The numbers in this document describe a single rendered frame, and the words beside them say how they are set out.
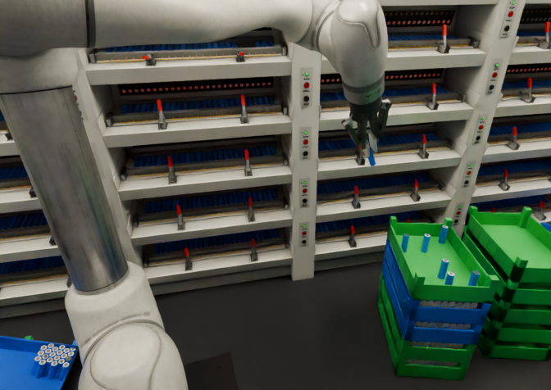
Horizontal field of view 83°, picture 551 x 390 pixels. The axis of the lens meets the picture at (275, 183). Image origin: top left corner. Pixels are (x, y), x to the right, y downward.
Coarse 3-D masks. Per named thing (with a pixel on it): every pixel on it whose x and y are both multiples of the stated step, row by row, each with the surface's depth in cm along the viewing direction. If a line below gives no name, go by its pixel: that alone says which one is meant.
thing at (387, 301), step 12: (384, 288) 113; (384, 300) 113; (396, 324) 98; (396, 336) 97; (408, 348) 92; (420, 348) 91; (432, 348) 91; (444, 348) 90; (468, 348) 89; (432, 360) 93; (444, 360) 92; (456, 360) 92; (468, 360) 91
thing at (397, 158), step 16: (368, 128) 131; (400, 128) 134; (416, 128) 135; (320, 144) 126; (336, 144) 127; (352, 144) 127; (384, 144) 127; (400, 144) 126; (416, 144) 126; (432, 144) 128; (448, 144) 129; (464, 144) 123; (320, 160) 121; (336, 160) 120; (352, 160) 121; (384, 160) 122; (400, 160) 122; (416, 160) 122; (432, 160) 123; (448, 160) 124; (320, 176) 117; (336, 176) 119; (352, 176) 120
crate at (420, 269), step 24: (408, 240) 107; (432, 240) 106; (456, 240) 100; (408, 264) 88; (432, 264) 95; (456, 264) 95; (408, 288) 87; (432, 288) 81; (456, 288) 81; (480, 288) 80
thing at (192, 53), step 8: (208, 48) 97; (216, 48) 98; (224, 48) 98; (232, 48) 98; (240, 48) 98; (248, 48) 98; (256, 48) 98; (264, 48) 99; (272, 48) 99; (280, 48) 100; (96, 56) 91; (104, 56) 92; (112, 56) 92; (120, 56) 93; (128, 56) 93; (136, 56) 93; (160, 56) 95; (168, 56) 95; (176, 56) 95; (184, 56) 96; (192, 56) 96; (200, 56) 97; (208, 56) 97; (248, 56) 98
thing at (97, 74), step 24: (96, 48) 94; (288, 48) 100; (96, 72) 89; (120, 72) 90; (144, 72) 92; (168, 72) 93; (192, 72) 94; (216, 72) 95; (240, 72) 97; (264, 72) 98; (288, 72) 100
